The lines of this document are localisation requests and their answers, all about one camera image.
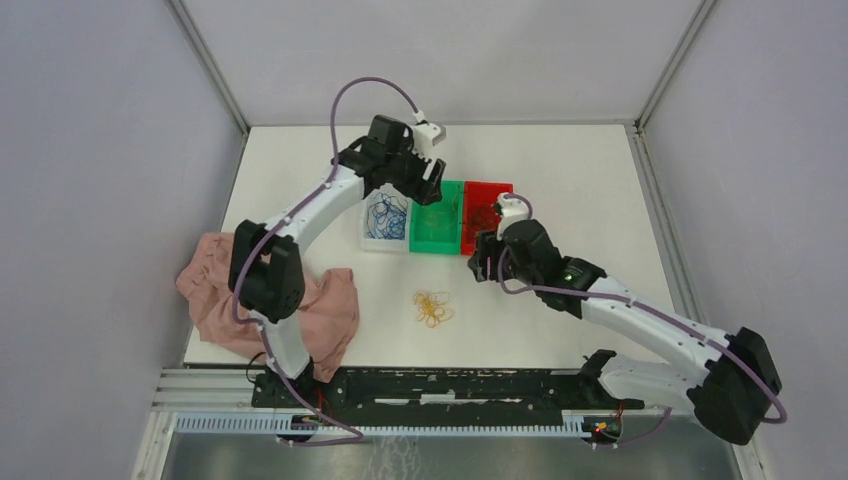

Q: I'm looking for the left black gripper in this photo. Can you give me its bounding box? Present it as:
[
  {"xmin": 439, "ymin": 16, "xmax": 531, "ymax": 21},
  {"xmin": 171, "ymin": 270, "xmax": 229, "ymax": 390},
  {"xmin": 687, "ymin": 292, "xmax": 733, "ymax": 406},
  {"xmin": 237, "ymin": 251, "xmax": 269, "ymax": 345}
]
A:
[{"xmin": 386, "ymin": 138, "xmax": 447, "ymax": 207}]

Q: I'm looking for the brown cable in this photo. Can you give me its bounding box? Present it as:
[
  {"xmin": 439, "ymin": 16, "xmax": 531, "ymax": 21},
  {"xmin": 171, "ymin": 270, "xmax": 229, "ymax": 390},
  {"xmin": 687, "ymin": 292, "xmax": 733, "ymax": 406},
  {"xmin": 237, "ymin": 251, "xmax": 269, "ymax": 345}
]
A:
[{"xmin": 466, "ymin": 198, "xmax": 505, "ymax": 234}]

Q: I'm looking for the blue cable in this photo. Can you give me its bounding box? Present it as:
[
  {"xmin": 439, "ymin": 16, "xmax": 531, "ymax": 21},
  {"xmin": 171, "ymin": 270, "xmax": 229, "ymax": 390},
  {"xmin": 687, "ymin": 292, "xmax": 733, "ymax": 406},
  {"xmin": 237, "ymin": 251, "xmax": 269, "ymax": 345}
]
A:
[{"xmin": 366, "ymin": 193, "xmax": 409, "ymax": 241}]

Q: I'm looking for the yellow cable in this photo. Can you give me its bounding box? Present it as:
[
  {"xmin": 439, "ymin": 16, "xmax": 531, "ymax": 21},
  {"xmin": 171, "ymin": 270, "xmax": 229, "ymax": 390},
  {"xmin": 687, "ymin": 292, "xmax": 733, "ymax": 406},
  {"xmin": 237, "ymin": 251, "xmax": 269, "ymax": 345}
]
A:
[{"xmin": 420, "ymin": 195, "xmax": 464, "ymax": 236}]

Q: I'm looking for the cable bundle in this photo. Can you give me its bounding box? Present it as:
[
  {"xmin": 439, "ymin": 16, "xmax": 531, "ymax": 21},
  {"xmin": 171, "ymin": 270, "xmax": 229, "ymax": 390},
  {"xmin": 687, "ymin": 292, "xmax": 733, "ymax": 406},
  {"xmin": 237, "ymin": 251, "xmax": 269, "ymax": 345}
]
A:
[{"xmin": 411, "ymin": 290, "xmax": 456, "ymax": 331}]

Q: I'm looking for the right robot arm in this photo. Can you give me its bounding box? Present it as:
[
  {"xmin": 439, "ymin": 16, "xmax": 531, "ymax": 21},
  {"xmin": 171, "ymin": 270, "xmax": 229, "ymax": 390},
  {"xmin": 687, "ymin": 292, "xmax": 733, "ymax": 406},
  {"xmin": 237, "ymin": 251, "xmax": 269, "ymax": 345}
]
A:
[{"xmin": 468, "ymin": 220, "xmax": 789, "ymax": 445}]

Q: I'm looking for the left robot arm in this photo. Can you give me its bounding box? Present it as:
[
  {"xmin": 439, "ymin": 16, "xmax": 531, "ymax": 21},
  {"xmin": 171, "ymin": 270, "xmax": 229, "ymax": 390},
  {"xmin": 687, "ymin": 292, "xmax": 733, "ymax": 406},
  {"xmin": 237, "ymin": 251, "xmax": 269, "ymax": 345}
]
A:
[{"xmin": 229, "ymin": 115, "xmax": 446, "ymax": 407}]

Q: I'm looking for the red plastic bin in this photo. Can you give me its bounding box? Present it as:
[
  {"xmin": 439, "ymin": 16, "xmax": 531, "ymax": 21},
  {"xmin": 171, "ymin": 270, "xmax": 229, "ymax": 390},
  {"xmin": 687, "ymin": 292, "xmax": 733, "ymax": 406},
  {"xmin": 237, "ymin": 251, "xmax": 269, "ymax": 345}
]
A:
[{"xmin": 460, "ymin": 181, "xmax": 513, "ymax": 256}]

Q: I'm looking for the clear plastic bin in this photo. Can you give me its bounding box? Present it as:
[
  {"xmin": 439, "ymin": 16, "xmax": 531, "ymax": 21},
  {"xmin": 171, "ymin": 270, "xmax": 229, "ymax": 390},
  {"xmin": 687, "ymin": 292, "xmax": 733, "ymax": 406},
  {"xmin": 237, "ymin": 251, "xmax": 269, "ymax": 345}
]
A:
[{"xmin": 359, "ymin": 184, "xmax": 412, "ymax": 253}]

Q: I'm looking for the green plastic bin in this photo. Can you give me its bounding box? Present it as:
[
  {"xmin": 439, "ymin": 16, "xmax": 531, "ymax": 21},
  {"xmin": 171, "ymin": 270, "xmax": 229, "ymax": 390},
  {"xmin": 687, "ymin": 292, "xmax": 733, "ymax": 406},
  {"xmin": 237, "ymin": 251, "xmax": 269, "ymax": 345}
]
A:
[{"xmin": 409, "ymin": 180, "xmax": 464, "ymax": 255}]

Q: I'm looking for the pink cloth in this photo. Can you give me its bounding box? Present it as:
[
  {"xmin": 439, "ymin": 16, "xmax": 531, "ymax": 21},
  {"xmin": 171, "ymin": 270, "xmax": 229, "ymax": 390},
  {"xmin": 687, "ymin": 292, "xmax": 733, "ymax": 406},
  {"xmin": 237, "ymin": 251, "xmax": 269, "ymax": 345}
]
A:
[{"xmin": 176, "ymin": 232, "xmax": 360, "ymax": 383}]

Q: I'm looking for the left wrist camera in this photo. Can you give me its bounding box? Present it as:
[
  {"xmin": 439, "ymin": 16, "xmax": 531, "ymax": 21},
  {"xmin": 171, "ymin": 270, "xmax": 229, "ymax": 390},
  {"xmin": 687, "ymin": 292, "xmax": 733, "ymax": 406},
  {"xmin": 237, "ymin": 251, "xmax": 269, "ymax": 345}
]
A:
[{"xmin": 411, "ymin": 110, "xmax": 447, "ymax": 158}]

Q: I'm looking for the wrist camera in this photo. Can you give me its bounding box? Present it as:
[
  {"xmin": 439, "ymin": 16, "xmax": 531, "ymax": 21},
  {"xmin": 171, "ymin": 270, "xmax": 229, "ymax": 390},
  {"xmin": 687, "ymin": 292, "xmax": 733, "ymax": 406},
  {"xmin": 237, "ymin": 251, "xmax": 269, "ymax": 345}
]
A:
[
  {"xmin": 411, "ymin": 110, "xmax": 447, "ymax": 158},
  {"xmin": 494, "ymin": 192, "xmax": 533, "ymax": 232}
]

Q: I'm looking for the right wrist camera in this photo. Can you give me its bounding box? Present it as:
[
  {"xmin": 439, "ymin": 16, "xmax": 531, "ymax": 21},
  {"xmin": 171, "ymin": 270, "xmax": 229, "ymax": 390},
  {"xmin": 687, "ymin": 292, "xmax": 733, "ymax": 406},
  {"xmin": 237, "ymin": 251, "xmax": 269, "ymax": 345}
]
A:
[{"xmin": 494, "ymin": 192, "xmax": 533, "ymax": 232}]

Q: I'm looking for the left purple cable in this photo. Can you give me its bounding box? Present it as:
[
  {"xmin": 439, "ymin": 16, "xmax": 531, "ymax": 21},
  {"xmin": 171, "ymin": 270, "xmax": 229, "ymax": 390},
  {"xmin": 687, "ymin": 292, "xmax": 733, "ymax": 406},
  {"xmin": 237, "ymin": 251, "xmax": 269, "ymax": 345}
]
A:
[{"xmin": 230, "ymin": 76, "xmax": 422, "ymax": 446}]

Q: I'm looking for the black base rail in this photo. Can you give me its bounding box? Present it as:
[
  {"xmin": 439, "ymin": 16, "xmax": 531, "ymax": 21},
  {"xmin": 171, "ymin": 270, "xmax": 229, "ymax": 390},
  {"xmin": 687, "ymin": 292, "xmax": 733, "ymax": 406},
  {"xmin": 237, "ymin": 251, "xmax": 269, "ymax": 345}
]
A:
[{"xmin": 251, "ymin": 366, "xmax": 645, "ymax": 429}]

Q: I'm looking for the white cable duct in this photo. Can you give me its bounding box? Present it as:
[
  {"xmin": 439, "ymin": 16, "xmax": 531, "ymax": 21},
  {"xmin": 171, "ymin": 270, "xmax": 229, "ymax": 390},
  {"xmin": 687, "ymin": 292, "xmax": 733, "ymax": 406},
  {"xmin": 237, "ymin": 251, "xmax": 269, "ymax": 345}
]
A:
[{"xmin": 174, "ymin": 412, "xmax": 590, "ymax": 439}]

